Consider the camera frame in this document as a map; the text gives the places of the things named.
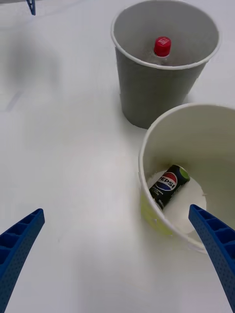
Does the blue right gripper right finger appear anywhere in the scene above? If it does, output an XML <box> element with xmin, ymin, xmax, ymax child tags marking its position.
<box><xmin>188</xmin><ymin>204</ymin><xmax>235</xmax><ymax>313</ymax></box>

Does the grey plastic waste bin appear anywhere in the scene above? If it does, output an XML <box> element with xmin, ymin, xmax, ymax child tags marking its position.
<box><xmin>110</xmin><ymin>0</ymin><xmax>221</xmax><ymax>130</ymax></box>

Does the red-capped plastic bottle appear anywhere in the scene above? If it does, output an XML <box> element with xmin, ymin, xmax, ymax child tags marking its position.
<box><xmin>153</xmin><ymin>36</ymin><xmax>173</xmax><ymax>67</ymax></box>

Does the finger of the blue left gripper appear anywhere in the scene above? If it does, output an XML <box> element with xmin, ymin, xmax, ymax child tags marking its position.
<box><xmin>26</xmin><ymin>0</ymin><xmax>37</xmax><ymax>16</ymax></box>

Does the black drink can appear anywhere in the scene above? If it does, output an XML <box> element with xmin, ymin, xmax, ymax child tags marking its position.
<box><xmin>148</xmin><ymin>164</ymin><xmax>191</xmax><ymax>211</ymax></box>

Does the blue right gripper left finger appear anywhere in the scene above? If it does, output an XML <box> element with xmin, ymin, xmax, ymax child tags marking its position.
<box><xmin>0</xmin><ymin>208</ymin><xmax>46</xmax><ymax>313</ymax></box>

